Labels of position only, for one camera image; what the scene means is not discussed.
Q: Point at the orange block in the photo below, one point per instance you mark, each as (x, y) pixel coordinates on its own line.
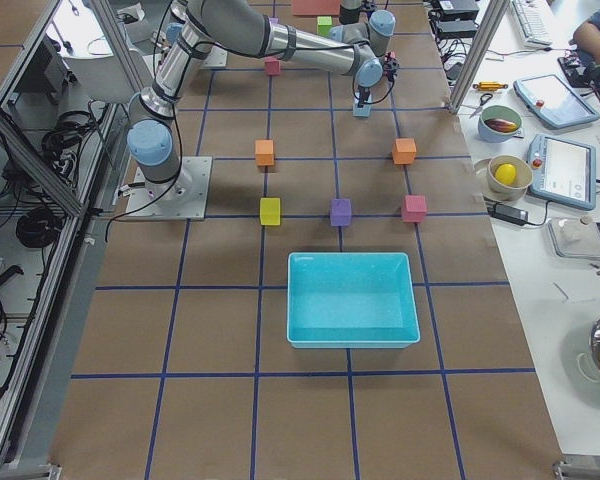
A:
(404, 151)
(264, 152)

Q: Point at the magenta block back right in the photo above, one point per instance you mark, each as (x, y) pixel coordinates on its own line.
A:
(413, 208)

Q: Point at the aluminium frame post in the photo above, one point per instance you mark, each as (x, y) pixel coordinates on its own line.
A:
(485, 32)

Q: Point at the black handled scissors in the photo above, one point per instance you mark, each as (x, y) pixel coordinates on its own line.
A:
(483, 100)

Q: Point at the orange block front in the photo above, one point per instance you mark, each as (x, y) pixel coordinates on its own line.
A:
(264, 152)

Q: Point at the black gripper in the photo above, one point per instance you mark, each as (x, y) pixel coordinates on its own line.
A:
(362, 93)

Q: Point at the pink plastic bin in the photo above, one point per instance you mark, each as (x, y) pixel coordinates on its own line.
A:
(305, 8)

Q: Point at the magenta block front left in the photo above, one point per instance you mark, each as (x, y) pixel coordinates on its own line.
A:
(272, 66)

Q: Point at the green bowl with fruit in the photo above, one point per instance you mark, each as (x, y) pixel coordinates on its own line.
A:
(498, 123)

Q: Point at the bowl with yellow lemon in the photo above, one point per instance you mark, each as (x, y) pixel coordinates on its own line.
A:
(504, 177)

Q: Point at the green block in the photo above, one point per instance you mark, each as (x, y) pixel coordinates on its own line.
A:
(324, 25)

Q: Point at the cyan plastic bin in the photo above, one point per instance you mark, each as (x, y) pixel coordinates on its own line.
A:
(351, 300)

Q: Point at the purple block right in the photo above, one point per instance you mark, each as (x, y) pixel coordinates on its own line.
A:
(340, 212)

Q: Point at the teach pendant far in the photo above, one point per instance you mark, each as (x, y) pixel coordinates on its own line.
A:
(554, 101)

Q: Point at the yellow block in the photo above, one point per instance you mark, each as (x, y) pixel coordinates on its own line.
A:
(270, 211)

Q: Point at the light blue block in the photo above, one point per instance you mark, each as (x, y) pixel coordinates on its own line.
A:
(361, 109)

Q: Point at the teach pendant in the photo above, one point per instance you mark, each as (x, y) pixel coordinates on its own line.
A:
(563, 171)
(554, 101)

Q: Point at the gold cylinder tool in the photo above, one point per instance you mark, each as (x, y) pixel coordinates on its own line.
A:
(488, 86)

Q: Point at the magenta block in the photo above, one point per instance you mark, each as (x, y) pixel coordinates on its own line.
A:
(413, 208)
(272, 66)

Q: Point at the orange block back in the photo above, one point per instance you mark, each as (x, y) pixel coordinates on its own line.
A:
(404, 151)

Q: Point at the kitchen scale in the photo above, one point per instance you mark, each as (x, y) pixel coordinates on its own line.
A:
(577, 238)

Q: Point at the teach pendant near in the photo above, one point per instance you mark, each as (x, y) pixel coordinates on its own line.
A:
(563, 171)

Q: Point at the black power adapter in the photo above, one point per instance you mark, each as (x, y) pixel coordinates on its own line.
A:
(508, 214)

